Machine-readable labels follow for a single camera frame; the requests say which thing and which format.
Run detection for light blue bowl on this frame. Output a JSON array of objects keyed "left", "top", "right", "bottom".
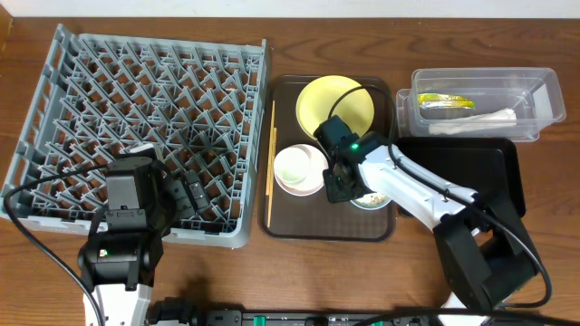
[{"left": 351, "top": 193, "right": 391, "bottom": 210}]

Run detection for rice and nut scraps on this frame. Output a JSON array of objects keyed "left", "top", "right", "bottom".
[{"left": 355, "top": 193, "right": 387, "bottom": 207}]

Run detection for white cup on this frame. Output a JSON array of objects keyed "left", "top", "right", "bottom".
[{"left": 274, "top": 147, "right": 310, "bottom": 185}]

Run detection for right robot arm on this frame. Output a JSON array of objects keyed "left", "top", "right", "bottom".
[{"left": 314, "top": 128, "right": 546, "bottom": 325}]

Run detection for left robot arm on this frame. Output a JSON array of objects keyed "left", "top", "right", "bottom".
[{"left": 78, "top": 156, "right": 208, "bottom": 325}]

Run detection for brown serving tray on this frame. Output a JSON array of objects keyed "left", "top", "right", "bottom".
[{"left": 256, "top": 75, "right": 397, "bottom": 242}]

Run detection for wooden chopstick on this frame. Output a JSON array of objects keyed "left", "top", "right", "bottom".
[
  {"left": 266, "top": 101, "right": 276, "bottom": 197},
  {"left": 266, "top": 126, "right": 278, "bottom": 229}
]

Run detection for yellow plate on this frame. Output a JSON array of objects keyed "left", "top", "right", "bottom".
[{"left": 295, "top": 75, "right": 374, "bottom": 139}]

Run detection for grey plastic dish rack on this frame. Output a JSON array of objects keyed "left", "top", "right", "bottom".
[{"left": 2, "top": 26, "right": 270, "bottom": 248}]

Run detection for clear bin lid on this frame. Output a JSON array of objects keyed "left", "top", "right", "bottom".
[{"left": 396, "top": 89, "right": 412, "bottom": 137}]

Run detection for yellow snack wrapper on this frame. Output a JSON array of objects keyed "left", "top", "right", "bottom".
[{"left": 418, "top": 93, "right": 475, "bottom": 110}]

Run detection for black tray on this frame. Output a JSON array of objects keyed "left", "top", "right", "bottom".
[{"left": 397, "top": 138, "right": 527, "bottom": 216}]

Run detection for clear plastic bin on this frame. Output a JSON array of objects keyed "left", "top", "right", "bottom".
[{"left": 408, "top": 67, "right": 566, "bottom": 142}]

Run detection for white paper napkin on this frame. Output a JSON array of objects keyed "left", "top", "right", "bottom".
[{"left": 429, "top": 108, "right": 517, "bottom": 135}]

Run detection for black equipment rail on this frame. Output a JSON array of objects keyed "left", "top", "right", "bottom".
[{"left": 144, "top": 296, "right": 454, "bottom": 326}]

